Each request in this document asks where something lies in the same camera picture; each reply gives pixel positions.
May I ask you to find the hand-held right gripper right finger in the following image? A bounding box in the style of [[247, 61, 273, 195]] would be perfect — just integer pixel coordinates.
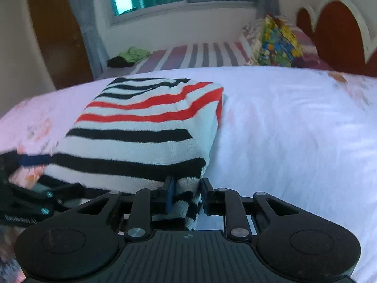
[[200, 178, 301, 241]]

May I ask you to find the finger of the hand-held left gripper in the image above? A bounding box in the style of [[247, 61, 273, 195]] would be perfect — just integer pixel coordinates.
[[38, 182, 89, 211], [0, 150, 54, 180]]

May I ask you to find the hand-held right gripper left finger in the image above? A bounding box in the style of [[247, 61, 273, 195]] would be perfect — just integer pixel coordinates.
[[76, 176, 176, 241]]

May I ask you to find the black red striped white shirt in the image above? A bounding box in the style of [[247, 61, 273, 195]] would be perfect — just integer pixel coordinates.
[[44, 77, 225, 231]]

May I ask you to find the white floral blanket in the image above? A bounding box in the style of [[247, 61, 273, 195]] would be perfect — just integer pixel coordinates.
[[0, 66, 377, 283]]

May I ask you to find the brown wooden door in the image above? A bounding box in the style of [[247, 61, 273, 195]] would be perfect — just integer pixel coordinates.
[[26, 0, 95, 89]]

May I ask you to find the black cloth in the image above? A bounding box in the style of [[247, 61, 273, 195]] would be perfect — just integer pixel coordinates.
[[107, 56, 135, 68]]

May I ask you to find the pink grey striped bed sheet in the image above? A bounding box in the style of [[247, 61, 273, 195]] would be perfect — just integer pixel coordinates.
[[94, 26, 336, 81]]

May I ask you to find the green cloth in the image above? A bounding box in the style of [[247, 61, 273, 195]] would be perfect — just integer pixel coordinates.
[[119, 46, 152, 64]]

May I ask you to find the colourful printed pillow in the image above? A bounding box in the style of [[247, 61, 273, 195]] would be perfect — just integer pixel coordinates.
[[249, 15, 304, 67]]

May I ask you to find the pink striped pillow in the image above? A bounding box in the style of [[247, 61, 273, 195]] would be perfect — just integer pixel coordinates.
[[240, 16, 301, 54]]

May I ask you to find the white framed window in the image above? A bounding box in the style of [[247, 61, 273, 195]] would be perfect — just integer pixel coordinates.
[[103, 0, 263, 29]]

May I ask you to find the red-brown scalloped headboard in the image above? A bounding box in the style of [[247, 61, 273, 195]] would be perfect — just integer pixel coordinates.
[[296, 0, 377, 79]]

